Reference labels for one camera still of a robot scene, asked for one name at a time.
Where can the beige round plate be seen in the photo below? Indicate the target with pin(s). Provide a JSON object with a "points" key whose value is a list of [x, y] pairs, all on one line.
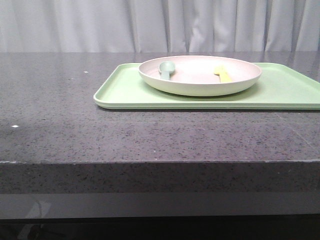
{"points": [[194, 75]]}

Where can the yellow plastic fork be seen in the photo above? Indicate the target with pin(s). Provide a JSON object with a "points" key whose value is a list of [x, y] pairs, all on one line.
{"points": [[222, 73]]}

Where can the sage green spoon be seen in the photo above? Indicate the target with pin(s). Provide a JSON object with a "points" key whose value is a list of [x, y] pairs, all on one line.
{"points": [[165, 69]]}

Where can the light green rectangular tray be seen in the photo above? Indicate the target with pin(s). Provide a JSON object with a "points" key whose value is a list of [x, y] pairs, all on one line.
{"points": [[279, 88]]}

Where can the white pleated curtain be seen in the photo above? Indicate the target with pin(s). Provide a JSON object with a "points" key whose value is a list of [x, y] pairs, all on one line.
{"points": [[163, 26]]}

